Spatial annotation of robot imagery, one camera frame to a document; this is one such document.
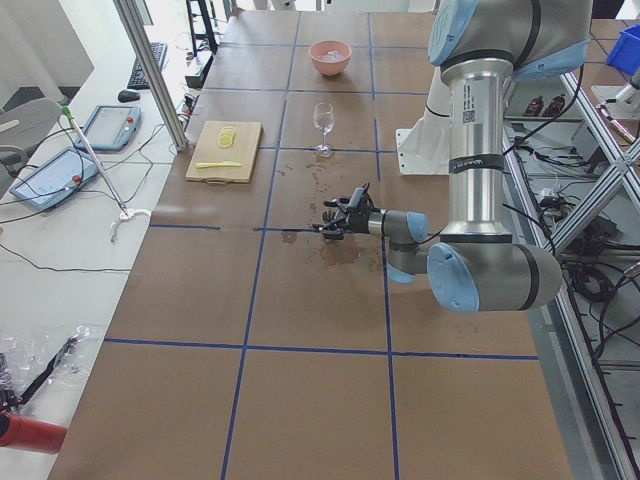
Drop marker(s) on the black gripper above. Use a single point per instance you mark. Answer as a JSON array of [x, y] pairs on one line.
[[359, 222]]

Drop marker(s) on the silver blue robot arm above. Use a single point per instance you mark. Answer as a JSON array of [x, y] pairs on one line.
[[475, 265]]

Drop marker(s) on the clear wine glass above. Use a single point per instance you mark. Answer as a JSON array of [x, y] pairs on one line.
[[323, 119]]

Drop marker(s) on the pile of clear ice cubes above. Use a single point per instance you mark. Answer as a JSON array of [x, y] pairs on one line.
[[331, 56]]

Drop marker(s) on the bamboo cutting board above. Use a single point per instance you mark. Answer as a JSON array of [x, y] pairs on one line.
[[244, 150]]

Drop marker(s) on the yellow plastic knife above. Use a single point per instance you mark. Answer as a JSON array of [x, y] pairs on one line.
[[223, 164]]

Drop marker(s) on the pink plastic bowl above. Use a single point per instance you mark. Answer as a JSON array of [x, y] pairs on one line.
[[329, 69]]

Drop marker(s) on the teach pendant far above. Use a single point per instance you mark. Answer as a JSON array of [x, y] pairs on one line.
[[110, 128]]

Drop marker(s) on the teach pendant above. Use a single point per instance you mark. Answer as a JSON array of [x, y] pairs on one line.
[[110, 128], [54, 181]]

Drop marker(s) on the black computer mouse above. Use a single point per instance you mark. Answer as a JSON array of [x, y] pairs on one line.
[[126, 96]]

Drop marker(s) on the teach pendant near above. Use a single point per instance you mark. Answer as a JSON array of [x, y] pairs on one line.
[[54, 181]]

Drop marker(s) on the blue storage bin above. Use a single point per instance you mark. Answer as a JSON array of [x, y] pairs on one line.
[[625, 55]]

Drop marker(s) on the red fire extinguisher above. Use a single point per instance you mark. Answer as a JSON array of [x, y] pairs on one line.
[[23, 433]]

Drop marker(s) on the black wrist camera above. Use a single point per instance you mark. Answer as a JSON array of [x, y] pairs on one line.
[[360, 198]]

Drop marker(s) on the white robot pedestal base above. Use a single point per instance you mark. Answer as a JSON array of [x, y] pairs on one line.
[[425, 148]]

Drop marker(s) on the aluminium frame post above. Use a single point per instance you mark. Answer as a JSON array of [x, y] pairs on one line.
[[133, 24]]

